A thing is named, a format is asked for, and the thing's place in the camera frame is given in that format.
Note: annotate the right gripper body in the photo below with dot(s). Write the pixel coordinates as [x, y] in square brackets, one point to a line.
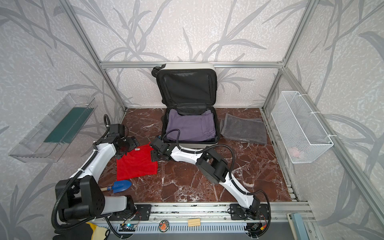
[157, 148]

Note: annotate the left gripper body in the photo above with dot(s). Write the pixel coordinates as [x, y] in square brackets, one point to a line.
[128, 144]

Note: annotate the red t-shirt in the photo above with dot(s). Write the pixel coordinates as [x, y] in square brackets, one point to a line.
[137, 163]

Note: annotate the purple trousers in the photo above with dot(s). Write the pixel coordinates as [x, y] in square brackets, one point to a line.
[195, 128]

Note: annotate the grey towel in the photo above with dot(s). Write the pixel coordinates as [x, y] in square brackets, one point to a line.
[243, 130]

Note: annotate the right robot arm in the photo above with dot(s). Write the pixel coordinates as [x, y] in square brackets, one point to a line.
[216, 163]

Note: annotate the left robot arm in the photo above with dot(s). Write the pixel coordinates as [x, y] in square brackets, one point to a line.
[80, 199]

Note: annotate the black and white suitcase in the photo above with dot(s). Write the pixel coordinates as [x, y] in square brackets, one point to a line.
[190, 89]

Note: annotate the round red green badge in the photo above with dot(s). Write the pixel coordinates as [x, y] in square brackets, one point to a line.
[164, 226]

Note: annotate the small wooden block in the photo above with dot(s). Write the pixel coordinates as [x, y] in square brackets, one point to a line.
[194, 222]

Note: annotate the green circuit board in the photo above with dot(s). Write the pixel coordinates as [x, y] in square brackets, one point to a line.
[128, 227]

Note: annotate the black and yellow glove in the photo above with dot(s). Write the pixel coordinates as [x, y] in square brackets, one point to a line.
[88, 231]

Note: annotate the pink item in basket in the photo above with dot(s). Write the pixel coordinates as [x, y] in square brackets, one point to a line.
[296, 153]

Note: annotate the clear plastic wall tray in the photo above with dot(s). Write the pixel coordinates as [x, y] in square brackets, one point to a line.
[47, 141]

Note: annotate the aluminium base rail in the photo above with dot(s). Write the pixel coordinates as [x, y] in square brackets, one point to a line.
[211, 212]

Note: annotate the white wire mesh basket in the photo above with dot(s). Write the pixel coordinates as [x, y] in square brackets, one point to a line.
[299, 126]

